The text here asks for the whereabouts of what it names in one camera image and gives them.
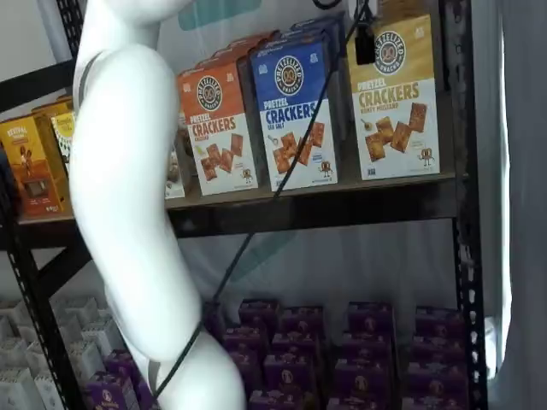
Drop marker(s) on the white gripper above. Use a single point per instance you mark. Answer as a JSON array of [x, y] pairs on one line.
[[363, 6]]

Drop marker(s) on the yellow white pretzel crackers box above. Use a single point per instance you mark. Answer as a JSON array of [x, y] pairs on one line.
[[397, 128]]

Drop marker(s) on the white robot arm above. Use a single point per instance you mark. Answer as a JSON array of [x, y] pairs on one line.
[[124, 171]]

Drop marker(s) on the blue white pretzel crackers box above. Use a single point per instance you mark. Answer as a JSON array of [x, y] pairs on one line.
[[299, 36], [290, 72], [318, 23]]

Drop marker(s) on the orange white pretzel crackers box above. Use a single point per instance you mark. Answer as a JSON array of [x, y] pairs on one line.
[[218, 128], [228, 53], [245, 43]]

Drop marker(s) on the tan particle shelf board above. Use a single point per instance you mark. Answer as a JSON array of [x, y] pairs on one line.
[[348, 188]]

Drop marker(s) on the black metal shelf rack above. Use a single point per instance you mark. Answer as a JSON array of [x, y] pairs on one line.
[[320, 213]]

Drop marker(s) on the Simple Mills almond bars box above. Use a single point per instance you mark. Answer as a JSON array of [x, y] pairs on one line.
[[175, 179]]

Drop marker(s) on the purple Annie's snack box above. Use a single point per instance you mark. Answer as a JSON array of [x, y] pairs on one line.
[[436, 384], [366, 380], [145, 399], [258, 312], [371, 318], [250, 367], [284, 401], [436, 404], [363, 404], [121, 363], [368, 348], [248, 339], [291, 376], [297, 346], [440, 322], [107, 395], [438, 354], [302, 320]]

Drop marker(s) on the Simple Mills Sweet Thins box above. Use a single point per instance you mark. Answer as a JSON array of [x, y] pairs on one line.
[[62, 136]]

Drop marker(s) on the orange brown Revival snack box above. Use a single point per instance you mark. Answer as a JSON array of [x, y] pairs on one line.
[[51, 107], [30, 171]]

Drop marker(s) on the plain white curtain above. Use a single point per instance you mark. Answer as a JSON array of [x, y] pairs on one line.
[[513, 213]]

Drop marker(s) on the small white carton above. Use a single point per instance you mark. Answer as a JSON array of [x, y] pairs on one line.
[[45, 352], [83, 309], [97, 333], [19, 390], [12, 314], [85, 361]]

